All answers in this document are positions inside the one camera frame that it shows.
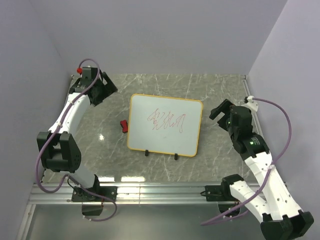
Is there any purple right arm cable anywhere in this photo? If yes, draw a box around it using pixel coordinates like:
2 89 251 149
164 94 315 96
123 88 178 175
200 98 292 227

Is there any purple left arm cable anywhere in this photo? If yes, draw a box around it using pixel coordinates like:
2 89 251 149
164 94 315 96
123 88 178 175
34 58 118 222

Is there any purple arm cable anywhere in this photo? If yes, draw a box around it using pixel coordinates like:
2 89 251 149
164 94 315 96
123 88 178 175
200 98 292 227
34 58 118 222

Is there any red bone-shaped eraser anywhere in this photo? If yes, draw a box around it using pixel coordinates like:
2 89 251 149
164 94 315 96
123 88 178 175
120 120 128 133

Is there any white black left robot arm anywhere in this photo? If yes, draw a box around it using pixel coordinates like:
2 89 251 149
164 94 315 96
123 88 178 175
36 66 118 202

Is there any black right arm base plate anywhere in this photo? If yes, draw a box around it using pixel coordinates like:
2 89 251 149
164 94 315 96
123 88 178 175
200 185 226 202

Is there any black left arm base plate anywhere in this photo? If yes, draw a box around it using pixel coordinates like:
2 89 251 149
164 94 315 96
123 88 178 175
71 186 118 203

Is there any aluminium mounting rail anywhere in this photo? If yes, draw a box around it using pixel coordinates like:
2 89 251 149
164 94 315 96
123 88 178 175
27 182 235 206

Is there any yellow framed whiteboard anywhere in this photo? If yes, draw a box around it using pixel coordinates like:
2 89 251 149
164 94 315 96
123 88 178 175
127 93 204 157

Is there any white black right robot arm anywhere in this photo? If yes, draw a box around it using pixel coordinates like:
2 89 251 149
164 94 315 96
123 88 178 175
202 96 314 240

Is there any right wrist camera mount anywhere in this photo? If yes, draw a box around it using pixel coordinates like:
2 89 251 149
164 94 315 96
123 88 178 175
242 95 259 114

